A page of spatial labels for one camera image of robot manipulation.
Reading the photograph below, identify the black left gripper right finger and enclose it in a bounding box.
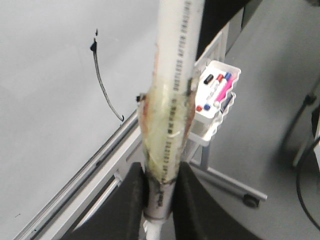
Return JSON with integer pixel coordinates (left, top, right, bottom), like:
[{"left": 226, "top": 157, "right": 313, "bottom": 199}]
[{"left": 172, "top": 162, "right": 253, "bottom": 240}]

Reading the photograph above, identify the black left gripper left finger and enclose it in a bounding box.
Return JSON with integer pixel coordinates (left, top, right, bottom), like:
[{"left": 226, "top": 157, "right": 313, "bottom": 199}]
[{"left": 62, "top": 162, "right": 145, "bottom": 240}]

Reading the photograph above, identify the white black whiteboard marker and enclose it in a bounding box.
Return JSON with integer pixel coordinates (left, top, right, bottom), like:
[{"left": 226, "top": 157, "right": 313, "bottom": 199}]
[{"left": 138, "top": 0, "right": 205, "bottom": 240}]

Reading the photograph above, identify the white whiteboard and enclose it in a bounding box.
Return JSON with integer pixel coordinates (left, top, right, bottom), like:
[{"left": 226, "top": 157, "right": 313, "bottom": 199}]
[{"left": 0, "top": 0, "right": 159, "bottom": 240}]

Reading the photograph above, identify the black caster wheel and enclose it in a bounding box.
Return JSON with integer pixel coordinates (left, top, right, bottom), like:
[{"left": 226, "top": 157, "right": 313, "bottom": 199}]
[{"left": 242, "top": 194, "right": 260, "bottom": 208}]

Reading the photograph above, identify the red magnet in tray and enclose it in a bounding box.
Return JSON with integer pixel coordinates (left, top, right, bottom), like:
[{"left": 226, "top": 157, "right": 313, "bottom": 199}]
[{"left": 196, "top": 105, "right": 203, "bottom": 112}]

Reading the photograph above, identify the blue magnet in tray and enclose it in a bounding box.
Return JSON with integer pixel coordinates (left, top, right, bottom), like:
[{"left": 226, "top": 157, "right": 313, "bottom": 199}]
[{"left": 203, "top": 104, "right": 211, "bottom": 111}]

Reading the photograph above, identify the white plastic marker tray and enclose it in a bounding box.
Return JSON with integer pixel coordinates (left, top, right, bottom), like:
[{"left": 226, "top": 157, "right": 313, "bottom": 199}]
[{"left": 188, "top": 60, "right": 241, "bottom": 147}]

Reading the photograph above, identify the black capped marker in tray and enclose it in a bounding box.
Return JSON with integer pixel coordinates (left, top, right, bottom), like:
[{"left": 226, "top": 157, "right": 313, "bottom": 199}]
[{"left": 203, "top": 74, "right": 214, "bottom": 85}]

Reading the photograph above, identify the pink marker in tray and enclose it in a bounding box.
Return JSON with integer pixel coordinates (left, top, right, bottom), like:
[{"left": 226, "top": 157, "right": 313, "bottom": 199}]
[{"left": 214, "top": 77, "right": 235, "bottom": 105}]

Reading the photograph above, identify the red capped marker in tray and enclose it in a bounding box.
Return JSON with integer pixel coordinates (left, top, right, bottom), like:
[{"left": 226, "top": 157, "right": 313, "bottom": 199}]
[{"left": 216, "top": 74, "right": 224, "bottom": 83}]

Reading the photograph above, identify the blue capped marker in tray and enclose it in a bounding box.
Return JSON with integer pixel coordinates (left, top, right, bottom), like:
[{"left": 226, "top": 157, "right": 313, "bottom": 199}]
[{"left": 224, "top": 72, "right": 232, "bottom": 81}]

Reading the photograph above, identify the aluminium whiteboard tray rail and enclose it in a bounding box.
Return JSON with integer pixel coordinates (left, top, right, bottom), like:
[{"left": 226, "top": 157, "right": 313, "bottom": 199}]
[{"left": 15, "top": 111, "right": 140, "bottom": 240}]

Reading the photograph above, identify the black cable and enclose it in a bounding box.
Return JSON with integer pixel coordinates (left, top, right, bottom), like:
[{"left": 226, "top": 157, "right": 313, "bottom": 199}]
[{"left": 295, "top": 134, "right": 320, "bottom": 232}]

